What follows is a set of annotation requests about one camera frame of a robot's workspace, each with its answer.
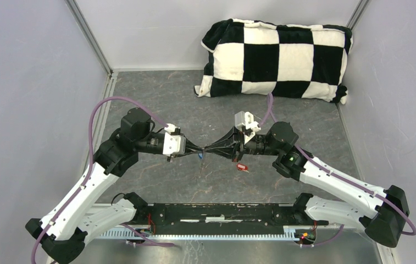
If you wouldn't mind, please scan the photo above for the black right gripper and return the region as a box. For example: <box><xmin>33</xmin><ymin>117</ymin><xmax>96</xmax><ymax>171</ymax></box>
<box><xmin>204</xmin><ymin>126</ymin><xmax>281</xmax><ymax>163</ymax></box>

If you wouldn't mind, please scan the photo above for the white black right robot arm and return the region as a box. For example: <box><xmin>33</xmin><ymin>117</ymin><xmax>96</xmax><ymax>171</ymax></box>
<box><xmin>203</xmin><ymin>122</ymin><xmax>413</xmax><ymax>248</ymax></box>

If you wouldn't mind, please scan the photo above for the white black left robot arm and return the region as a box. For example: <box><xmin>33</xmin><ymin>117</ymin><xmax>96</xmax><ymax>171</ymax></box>
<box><xmin>25</xmin><ymin>108</ymin><xmax>202</xmax><ymax>263</ymax></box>

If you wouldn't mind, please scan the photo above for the red tag key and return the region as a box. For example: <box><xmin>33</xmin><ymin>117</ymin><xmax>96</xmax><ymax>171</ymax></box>
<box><xmin>236</xmin><ymin>163</ymin><xmax>249</xmax><ymax>173</ymax></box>

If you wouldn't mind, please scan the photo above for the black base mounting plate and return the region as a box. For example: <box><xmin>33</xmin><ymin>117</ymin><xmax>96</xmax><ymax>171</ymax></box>
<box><xmin>129</xmin><ymin>203</ymin><xmax>329</xmax><ymax>235</ymax></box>

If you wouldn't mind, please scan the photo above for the black white checkered pillow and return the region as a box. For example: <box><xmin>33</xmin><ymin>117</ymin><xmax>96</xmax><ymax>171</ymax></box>
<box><xmin>194</xmin><ymin>19</ymin><xmax>353</xmax><ymax>104</ymax></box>

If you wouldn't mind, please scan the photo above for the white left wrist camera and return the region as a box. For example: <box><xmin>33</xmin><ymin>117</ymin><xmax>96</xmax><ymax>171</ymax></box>
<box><xmin>163</xmin><ymin>123</ymin><xmax>186</xmax><ymax>156</ymax></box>

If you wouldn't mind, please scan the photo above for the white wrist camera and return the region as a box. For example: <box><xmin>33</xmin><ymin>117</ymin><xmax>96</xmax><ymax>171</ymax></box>
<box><xmin>163</xmin><ymin>123</ymin><xmax>186</xmax><ymax>156</ymax></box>
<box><xmin>234</xmin><ymin>111</ymin><xmax>261</xmax><ymax>144</ymax></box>

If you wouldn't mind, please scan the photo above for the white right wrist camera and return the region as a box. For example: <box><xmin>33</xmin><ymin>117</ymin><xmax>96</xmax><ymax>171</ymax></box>
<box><xmin>234</xmin><ymin>111</ymin><xmax>261</xmax><ymax>144</ymax></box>

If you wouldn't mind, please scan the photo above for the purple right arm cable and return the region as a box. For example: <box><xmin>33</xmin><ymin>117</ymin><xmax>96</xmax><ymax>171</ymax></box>
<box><xmin>258</xmin><ymin>92</ymin><xmax>416</xmax><ymax>248</ymax></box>

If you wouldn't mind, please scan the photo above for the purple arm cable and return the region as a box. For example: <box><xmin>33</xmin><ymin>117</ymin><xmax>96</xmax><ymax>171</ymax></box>
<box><xmin>30</xmin><ymin>96</ymin><xmax>178</xmax><ymax>264</ymax></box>
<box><xmin>258</xmin><ymin>92</ymin><xmax>416</xmax><ymax>248</ymax></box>

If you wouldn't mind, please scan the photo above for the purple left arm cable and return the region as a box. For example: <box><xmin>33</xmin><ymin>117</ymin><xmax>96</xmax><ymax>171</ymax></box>
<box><xmin>30</xmin><ymin>96</ymin><xmax>178</xmax><ymax>264</ymax></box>

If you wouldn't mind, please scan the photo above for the white toothed cable duct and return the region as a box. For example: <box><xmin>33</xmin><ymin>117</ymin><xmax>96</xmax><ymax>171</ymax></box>
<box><xmin>98</xmin><ymin>227</ymin><xmax>299</xmax><ymax>241</ymax></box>

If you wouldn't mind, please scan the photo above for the aluminium frame rail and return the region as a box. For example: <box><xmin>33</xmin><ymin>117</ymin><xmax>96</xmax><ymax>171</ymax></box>
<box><xmin>57</xmin><ymin>203</ymin><xmax>388</xmax><ymax>229</ymax></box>

